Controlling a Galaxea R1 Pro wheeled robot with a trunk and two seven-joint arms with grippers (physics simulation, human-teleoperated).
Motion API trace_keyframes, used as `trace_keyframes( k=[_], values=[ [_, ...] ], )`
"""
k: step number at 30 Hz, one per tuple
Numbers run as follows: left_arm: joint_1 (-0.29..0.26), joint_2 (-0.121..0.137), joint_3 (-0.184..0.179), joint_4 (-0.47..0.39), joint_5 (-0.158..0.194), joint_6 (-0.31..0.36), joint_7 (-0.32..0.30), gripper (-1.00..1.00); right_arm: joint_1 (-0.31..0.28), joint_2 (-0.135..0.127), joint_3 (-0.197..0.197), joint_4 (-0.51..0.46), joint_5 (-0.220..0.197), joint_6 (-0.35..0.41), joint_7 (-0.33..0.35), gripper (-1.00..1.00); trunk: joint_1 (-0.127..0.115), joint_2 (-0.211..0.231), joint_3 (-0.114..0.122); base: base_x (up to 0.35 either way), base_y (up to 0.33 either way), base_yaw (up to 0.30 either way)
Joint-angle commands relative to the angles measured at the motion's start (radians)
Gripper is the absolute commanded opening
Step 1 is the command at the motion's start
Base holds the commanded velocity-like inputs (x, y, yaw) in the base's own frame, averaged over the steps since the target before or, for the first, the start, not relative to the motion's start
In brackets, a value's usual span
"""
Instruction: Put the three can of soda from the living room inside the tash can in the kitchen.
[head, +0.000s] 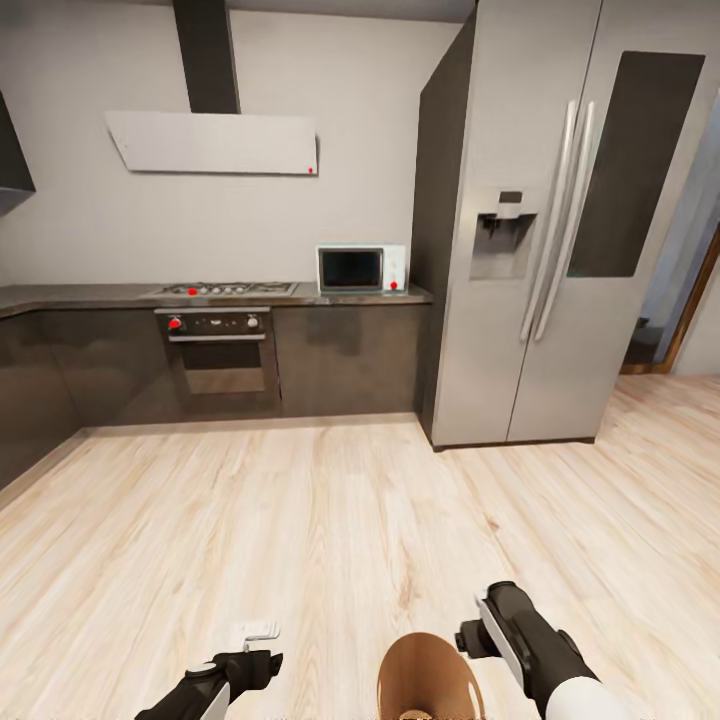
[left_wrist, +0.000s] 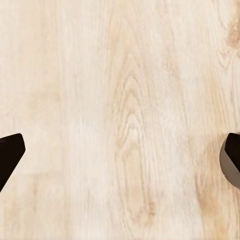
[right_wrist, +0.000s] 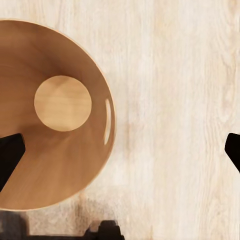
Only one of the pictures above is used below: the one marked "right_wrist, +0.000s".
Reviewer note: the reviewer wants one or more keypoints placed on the trash can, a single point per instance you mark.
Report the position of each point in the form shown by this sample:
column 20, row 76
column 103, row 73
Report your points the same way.
column 54, row 93

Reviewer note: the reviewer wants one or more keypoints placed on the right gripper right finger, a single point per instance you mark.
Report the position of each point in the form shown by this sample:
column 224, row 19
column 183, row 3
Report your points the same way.
column 232, row 148

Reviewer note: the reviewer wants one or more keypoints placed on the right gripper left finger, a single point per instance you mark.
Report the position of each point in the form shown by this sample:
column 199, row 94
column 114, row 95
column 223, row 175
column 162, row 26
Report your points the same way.
column 12, row 148

